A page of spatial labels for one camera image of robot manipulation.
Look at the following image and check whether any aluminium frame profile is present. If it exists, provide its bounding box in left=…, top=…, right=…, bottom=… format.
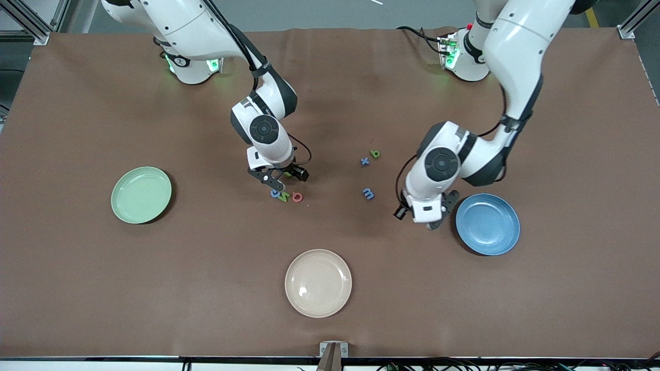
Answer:
left=0, top=0, right=70, bottom=46
left=617, top=0, right=660, bottom=40

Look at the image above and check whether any blue plate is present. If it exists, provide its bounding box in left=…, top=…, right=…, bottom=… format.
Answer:
left=455, top=193, right=521, bottom=256

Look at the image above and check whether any light green plate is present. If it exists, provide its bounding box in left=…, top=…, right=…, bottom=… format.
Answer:
left=111, top=166, right=172, bottom=225

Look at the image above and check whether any black base cable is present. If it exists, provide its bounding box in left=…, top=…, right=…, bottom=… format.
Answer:
left=396, top=26, right=450, bottom=55

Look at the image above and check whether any beige plate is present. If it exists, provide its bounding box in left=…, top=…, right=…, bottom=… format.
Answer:
left=285, top=249, right=353, bottom=318

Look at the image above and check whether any brown table mat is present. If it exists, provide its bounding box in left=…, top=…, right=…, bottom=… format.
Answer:
left=0, top=27, right=660, bottom=360

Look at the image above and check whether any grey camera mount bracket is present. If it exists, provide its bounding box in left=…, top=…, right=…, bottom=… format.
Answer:
left=316, top=341, right=349, bottom=371

